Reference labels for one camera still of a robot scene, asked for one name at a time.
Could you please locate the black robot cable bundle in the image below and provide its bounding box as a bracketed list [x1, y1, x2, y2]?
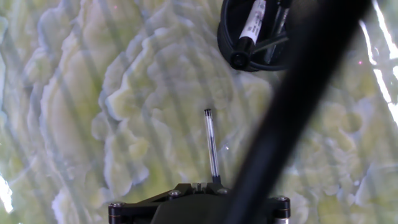
[223, 0, 373, 224]

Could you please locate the green marble pattern mat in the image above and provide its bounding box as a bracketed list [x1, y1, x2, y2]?
[0, 0, 398, 224]

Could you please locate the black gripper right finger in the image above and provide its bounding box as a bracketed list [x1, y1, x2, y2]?
[205, 182, 292, 224]

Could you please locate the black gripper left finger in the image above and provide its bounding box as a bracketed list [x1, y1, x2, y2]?
[108, 182, 200, 224]

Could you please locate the clear gel pen black grip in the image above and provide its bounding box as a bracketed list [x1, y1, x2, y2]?
[203, 108, 222, 185]

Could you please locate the white marker black cap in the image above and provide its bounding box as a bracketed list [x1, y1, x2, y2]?
[229, 0, 267, 70]

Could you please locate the black clip pen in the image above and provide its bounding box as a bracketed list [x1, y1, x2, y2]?
[264, 0, 292, 65]

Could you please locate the black mesh pen holder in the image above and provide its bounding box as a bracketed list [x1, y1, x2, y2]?
[216, 0, 299, 73]

